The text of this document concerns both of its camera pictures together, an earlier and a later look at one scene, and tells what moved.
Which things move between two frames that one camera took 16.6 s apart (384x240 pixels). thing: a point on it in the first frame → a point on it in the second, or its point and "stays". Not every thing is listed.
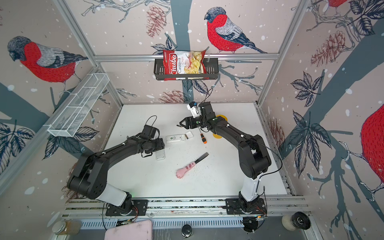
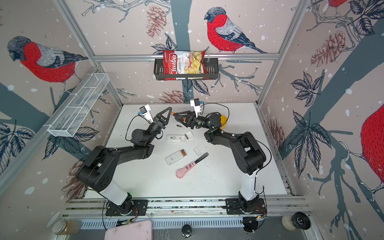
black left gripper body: (156, 145) → (156, 126)
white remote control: (175, 138) stays
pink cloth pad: (140, 230) stays
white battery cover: (189, 134) stays
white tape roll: (297, 220) stays
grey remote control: (160, 154) → (176, 156)
